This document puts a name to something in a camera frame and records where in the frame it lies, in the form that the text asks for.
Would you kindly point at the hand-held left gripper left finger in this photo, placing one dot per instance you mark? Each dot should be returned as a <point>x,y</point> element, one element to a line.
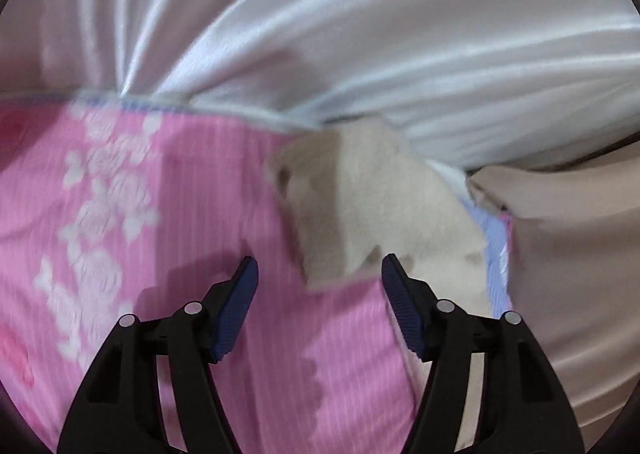
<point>237,310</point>

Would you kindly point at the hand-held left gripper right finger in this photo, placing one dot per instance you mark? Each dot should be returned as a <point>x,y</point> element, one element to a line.
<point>403,310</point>

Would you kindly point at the cream knitted small garment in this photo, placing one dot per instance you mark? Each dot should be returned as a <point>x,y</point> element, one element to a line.
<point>365,194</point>

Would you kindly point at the pink floral bedsheet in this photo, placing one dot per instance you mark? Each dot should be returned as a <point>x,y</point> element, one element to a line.
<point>165,214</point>

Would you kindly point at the beige curtain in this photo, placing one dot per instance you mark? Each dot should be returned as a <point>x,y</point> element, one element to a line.
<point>575,244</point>

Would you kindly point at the white satin curtain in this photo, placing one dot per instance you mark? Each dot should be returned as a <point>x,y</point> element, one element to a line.
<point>350,24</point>

